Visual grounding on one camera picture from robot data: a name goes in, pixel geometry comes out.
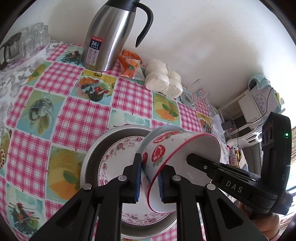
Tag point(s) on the stainless steel thermos jug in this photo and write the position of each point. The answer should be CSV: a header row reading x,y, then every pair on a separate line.
x,y
106,34

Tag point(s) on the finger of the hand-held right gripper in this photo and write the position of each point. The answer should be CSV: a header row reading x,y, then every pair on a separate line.
x,y
231,183

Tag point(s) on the white plastic shelf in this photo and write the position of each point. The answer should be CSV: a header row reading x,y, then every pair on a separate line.
x,y
231,104

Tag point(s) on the strawberry print bowl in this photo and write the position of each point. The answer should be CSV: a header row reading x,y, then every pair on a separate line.
x,y
166,148

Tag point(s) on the person's right hand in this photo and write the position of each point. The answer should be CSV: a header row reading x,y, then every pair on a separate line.
x,y
266,224

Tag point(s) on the black charger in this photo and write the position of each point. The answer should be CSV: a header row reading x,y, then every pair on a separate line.
x,y
227,125

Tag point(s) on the bag of steamed buns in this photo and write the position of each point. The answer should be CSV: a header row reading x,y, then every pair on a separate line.
x,y
159,78

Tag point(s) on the orange snack packet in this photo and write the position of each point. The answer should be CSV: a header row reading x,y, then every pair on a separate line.
x,y
130,64

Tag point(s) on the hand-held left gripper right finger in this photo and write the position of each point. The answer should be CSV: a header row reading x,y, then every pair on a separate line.
x,y
161,187

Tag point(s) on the clear tray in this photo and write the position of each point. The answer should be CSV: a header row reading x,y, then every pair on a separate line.
x,y
39,52

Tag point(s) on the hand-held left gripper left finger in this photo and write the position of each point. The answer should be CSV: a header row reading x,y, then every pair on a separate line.
x,y
138,178

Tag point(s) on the light blue cloth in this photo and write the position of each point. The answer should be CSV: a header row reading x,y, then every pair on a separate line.
x,y
261,82

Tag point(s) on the round stainless steel basin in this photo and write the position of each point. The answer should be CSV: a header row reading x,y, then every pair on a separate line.
x,y
97,148

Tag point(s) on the white appliance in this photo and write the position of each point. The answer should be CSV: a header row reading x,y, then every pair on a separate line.
x,y
256,102

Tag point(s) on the grey floral lace cloth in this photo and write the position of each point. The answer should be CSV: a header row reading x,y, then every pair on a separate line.
x,y
9,85

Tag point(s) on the clear glass mug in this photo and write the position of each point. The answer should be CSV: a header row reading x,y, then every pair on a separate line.
x,y
196,92

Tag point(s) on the pink floral round plate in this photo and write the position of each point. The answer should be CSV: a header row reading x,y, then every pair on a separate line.
x,y
120,153

